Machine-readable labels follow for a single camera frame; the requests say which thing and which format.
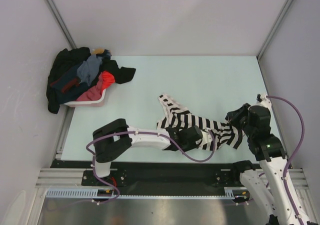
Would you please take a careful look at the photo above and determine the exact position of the black garment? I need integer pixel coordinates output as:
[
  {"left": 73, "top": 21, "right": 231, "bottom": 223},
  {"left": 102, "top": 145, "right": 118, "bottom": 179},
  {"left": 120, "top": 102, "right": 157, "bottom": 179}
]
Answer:
[{"left": 46, "top": 47, "right": 136, "bottom": 114}]

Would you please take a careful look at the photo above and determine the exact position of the navy maroon garment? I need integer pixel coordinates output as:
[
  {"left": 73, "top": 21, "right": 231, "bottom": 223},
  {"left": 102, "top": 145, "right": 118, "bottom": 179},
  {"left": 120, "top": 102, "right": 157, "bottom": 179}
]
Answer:
[{"left": 49, "top": 66, "right": 89, "bottom": 105}]

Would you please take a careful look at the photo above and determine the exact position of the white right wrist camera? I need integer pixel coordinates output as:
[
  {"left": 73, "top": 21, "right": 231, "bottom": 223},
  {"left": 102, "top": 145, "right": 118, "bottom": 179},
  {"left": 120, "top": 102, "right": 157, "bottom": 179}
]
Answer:
[{"left": 256, "top": 93, "right": 272, "bottom": 110}]

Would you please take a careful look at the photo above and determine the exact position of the grey blue garment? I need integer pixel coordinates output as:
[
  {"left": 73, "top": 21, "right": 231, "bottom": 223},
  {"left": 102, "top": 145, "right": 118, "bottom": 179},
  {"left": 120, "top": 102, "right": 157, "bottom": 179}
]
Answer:
[{"left": 76, "top": 54, "right": 102, "bottom": 86}]

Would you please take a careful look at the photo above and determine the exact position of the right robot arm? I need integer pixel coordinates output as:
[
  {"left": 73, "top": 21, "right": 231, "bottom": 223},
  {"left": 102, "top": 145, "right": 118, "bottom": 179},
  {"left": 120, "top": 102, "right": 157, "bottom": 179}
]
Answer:
[{"left": 226, "top": 101, "right": 312, "bottom": 225}]

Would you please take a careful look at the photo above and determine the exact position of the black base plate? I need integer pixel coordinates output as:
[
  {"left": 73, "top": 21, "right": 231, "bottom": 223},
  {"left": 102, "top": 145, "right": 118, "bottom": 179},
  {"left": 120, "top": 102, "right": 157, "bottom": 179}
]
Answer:
[{"left": 51, "top": 160, "right": 243, "bottom": 189}]

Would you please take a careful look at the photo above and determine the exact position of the white slotted cable duct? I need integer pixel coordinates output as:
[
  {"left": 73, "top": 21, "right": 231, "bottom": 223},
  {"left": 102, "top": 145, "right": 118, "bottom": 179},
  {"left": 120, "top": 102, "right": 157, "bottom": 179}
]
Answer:
[{"left": 46, "top": 185, "right": 250, "bottom": 200}]

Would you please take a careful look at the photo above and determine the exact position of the tan garment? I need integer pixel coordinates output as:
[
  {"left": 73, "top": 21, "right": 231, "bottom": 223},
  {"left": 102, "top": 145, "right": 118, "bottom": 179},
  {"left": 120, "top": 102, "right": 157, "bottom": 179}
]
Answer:
[{"left": 91, "top": 48, "right": 105, "bottom": 55}]

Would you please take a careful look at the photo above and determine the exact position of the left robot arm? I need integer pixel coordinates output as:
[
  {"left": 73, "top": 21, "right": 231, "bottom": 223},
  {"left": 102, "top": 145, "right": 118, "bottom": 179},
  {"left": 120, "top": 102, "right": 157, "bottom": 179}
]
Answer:
[{"left": 92, "top": 118, "right": 204, "bottom": 185}]

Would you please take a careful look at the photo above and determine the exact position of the pink garment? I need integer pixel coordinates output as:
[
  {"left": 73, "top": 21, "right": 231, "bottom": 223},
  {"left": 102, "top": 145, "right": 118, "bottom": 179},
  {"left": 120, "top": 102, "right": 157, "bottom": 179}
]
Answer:
[{"left": 75, "top": 80, "right": 103, "bottom": 102}]

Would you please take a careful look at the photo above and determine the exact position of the red garment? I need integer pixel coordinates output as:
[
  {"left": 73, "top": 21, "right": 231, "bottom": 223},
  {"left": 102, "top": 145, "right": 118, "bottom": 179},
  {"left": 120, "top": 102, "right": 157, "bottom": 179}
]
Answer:
[{"left": 101, "top": 71, "right": 116, "bottom": 92}]

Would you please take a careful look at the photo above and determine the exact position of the pink plastic basket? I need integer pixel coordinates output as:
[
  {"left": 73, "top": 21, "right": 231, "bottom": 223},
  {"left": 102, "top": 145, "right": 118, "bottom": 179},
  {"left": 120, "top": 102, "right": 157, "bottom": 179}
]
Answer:
[{"left": 64, "top": 90, "right": 106, "bottom": 108}]

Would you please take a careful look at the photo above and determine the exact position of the aluminium frame rail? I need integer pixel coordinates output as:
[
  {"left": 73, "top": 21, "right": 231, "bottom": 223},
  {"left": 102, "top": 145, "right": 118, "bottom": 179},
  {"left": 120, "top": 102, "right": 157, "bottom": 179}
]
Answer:
[{"left": 35, "top": 168, "right": 93, "bottom": 188}]

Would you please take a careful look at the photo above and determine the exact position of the black white striped tank top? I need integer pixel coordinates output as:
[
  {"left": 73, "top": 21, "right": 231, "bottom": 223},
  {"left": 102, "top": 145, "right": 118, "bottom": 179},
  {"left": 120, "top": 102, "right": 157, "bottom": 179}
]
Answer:
[{"left": 156, "top": 93, "right": 244, "bottom": 151}]

